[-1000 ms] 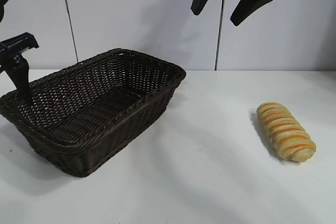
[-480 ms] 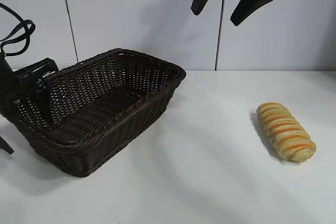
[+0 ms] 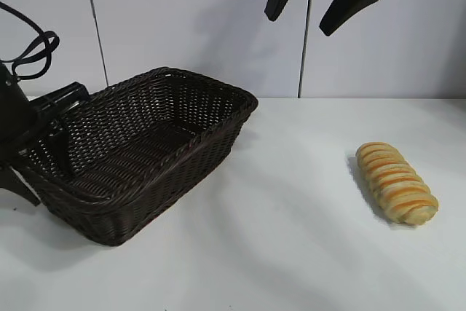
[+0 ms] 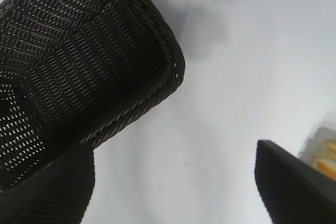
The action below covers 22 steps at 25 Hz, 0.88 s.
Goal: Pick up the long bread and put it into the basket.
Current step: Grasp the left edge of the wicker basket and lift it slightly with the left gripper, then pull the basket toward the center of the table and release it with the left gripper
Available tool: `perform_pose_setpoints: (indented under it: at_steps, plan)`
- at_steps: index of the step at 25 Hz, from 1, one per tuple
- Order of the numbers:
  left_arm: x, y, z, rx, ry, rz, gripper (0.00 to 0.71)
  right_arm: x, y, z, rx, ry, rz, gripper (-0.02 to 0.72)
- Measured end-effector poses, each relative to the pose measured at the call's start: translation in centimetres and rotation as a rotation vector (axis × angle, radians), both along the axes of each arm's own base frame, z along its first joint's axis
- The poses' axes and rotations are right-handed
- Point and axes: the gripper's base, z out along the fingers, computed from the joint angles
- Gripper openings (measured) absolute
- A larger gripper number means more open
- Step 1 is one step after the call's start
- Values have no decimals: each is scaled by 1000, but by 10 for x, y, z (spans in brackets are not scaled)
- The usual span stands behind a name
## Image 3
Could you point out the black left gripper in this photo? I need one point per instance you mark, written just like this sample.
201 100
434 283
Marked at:
32 125

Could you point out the dark brown woven basket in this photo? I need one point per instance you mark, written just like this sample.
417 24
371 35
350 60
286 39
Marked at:
127 180

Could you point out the long striped twisted bread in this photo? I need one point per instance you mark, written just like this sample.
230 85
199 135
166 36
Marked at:
395 183

